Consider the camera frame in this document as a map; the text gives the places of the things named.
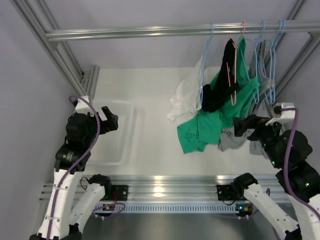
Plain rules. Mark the light blue wire hanger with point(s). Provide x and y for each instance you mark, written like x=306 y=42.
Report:
x=203 y=72

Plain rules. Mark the pink wire hanger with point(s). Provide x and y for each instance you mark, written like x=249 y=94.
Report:
x=233 y=96

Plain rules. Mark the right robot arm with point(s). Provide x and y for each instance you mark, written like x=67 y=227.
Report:
x=287 y=152

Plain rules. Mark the grey tank top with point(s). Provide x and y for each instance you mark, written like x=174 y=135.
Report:
x=228 y=140

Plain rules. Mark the aluminium frame strut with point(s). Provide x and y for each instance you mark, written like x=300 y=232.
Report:
x=40 y=20
x=298 y=44

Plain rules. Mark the blue hanger under grey top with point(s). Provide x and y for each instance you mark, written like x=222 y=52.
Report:
x=266 y=82

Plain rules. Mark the right aluminium frame strut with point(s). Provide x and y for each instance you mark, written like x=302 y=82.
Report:
x=298 y=44

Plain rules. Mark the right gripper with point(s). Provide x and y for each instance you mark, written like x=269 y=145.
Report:
x=241 y=125

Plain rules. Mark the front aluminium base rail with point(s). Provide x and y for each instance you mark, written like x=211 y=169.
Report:
x=180 y=189

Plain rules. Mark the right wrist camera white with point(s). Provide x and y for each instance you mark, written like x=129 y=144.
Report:
x=283 y=113

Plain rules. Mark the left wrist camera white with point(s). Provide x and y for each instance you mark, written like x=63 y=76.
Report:
x=84 y=109

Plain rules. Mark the white plastic basket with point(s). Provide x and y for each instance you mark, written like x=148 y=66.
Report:
x=114 y=147

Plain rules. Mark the white tank top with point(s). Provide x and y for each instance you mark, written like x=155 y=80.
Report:
x=187 y=97

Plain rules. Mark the grey slotted cable duct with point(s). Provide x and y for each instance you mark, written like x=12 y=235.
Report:
x=180 y=208

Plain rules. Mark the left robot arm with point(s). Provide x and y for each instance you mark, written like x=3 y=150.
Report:
x=63 y=219

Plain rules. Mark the black tank top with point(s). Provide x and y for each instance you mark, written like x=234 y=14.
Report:
x=218 y=92

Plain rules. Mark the green tank top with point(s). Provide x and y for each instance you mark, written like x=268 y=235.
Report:
x=205 y=128

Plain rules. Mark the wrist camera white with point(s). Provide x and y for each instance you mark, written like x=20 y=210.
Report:
x=283 y=113
x=84 y=109

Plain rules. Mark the left aluminium frame strut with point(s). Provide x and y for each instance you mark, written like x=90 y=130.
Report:
x=40 y=20

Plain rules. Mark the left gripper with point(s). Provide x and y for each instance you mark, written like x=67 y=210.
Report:
x=110 y=124

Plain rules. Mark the aluminium hanging rail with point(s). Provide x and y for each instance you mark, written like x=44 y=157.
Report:
x=178 y=30

